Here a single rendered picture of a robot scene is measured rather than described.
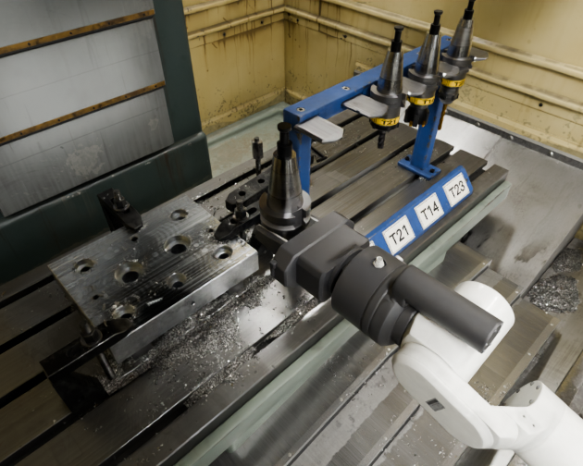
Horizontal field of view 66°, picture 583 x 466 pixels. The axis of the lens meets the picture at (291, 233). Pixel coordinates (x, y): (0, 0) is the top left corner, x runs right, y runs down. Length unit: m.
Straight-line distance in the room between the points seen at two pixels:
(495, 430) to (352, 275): 0.19
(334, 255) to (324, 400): 0.46
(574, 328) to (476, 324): 0.89
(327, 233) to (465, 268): 0.73
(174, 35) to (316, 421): 0.95
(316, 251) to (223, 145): 1.40
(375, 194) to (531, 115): 0.57
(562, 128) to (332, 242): 1.04
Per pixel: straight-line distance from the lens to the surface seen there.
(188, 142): 1.36
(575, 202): 1.42
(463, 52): 0.98
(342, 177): 1.14
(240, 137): 1.92
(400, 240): 0.95
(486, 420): 0.44
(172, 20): 1.25
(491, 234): 1.34
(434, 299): 0.43
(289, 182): 0.51
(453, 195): 1.09
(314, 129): 0.70
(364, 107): 0.78
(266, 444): 0.89
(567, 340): 1.26
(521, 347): 1.13
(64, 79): 1.12
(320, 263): 0.49
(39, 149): 1.16
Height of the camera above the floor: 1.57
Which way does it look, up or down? 43 degrees down
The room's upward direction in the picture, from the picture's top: straight up
